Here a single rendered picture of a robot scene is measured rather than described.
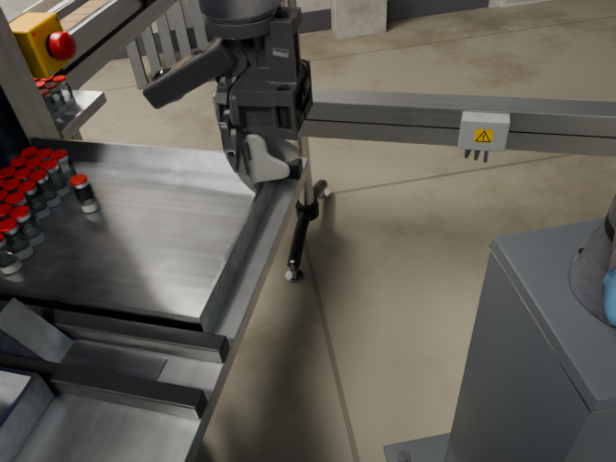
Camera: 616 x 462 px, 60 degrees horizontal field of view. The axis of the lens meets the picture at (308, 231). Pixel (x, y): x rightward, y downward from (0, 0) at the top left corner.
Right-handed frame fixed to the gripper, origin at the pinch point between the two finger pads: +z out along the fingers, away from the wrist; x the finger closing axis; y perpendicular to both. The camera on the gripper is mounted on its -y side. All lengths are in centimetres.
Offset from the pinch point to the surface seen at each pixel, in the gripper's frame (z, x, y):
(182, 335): 1.6, -21.2, 0.0
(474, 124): 38, 80, 29
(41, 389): 1.7, -28.7, -10.0
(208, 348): 1.7, -22.0, 2.8
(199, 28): 65, 201, -104
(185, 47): 71, 193, -110
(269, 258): 4.0, -8.0, 4.0
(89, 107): 4.2, 20.9, -36.1
